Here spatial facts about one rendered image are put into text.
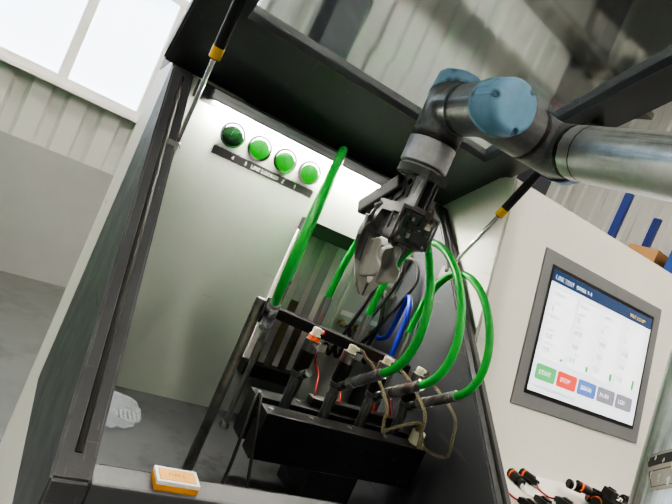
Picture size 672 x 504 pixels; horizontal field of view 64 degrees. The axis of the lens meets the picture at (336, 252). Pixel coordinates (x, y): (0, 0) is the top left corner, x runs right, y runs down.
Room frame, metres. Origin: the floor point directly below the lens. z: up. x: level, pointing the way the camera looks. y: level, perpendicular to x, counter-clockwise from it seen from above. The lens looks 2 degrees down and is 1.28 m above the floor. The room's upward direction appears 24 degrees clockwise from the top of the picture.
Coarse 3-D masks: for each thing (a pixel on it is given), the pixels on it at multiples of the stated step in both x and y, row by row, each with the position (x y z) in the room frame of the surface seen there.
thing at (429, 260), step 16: (352, 256) 1.08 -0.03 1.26; (432, 256) 0.85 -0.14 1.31; (336, 272) 1.08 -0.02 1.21; (432, 272) 0.83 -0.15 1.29; (432, 288) 0.82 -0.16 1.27; (320, 304) 1.09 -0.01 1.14; (432, 304) 0.81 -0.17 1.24; (320, 320) 1.08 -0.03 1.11; (416, 336) 0.80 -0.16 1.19; (384, 368) 0.84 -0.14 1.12; (400, 368) 0.82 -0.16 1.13; (352, 384) 0.89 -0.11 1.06
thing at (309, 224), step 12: (336, 156) 0.81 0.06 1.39; (336, 168) 0.78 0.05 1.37; (324, 180) 0.75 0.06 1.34; (324, 192) 0.74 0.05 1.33; (312, 204) 0.73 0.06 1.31; (324, 204) 1.05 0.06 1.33; (312, 216) 0.72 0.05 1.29; (312, 228) 0.72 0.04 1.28; (300, 240) 0.71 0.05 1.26; (300, 252) 0.71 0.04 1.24; (288, 264) 0.71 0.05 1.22; (288, 276) 0.71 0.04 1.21; (276, 288) 0.73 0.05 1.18; (276, 300) 0.74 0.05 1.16
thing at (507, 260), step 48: (480, 192) 1.24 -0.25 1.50; (528, 192) 1.17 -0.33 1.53; (480, 240) 1.18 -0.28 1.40; (528, 240) 1.17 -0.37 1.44; (576, 240) 1.25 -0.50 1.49; (528, 288) 1.16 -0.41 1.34; (624, 288) 1.33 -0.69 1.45; (480, 336) 1.09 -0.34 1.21; (528, 432) 1.15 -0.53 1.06; (576, 432) 1.22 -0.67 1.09; (624, 480) 1.31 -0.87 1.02
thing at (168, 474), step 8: (152, 472) 0.59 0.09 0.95; (160, 472) 0.59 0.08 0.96; (168, 472) 0.59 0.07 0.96; (176, 472) 0.60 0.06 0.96; (184, 472) 0.61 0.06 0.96; (152, 480) 0.58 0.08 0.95; (176, 480) 0.58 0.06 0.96; (184, 480) 0.59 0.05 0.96; (192, 480) 0.60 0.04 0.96; (160, 488) 0.57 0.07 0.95; (168, 488) 0.58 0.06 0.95; (176, 488) 0.58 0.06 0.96; (184, 488) 0.58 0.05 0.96
